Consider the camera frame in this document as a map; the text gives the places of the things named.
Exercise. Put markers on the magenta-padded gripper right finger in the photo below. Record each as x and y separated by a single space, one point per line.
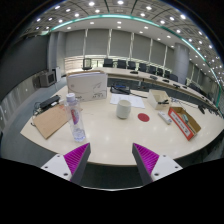
148 159

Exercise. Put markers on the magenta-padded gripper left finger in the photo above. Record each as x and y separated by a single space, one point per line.
74 159

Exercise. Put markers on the clear plastic water bottle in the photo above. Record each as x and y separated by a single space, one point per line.
75 118

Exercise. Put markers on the flat round red coaster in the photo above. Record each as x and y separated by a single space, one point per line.
143 117

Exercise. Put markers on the flat brown cardboard sheet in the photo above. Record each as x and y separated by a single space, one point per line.
50 121

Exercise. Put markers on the open red-sided cardboard box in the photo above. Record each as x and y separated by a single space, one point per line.
180 125

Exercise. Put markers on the small open white box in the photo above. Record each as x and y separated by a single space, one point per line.
156 106

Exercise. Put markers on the small teal tool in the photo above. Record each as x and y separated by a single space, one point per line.
185 118

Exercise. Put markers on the white ceramic mug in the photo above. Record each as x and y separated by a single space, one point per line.
123 109

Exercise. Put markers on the black handheld tool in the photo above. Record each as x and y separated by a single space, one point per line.
163 102

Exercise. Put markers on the white printed paper sheet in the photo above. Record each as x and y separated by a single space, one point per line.
130 100

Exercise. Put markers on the black rectangular device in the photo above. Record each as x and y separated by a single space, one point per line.
50 101

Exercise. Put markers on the black desk microphone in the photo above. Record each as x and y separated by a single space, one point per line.
201 108

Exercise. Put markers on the large white cardboard box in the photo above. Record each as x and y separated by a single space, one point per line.
86 85

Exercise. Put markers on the grey box monitor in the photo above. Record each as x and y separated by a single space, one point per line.
46 79

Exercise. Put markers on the long curved conference desk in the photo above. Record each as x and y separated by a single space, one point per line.
133 74

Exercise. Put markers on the row of black office chairs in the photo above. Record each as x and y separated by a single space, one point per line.
121 63

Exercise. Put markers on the round ceiling lights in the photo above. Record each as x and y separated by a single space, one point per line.
142 14

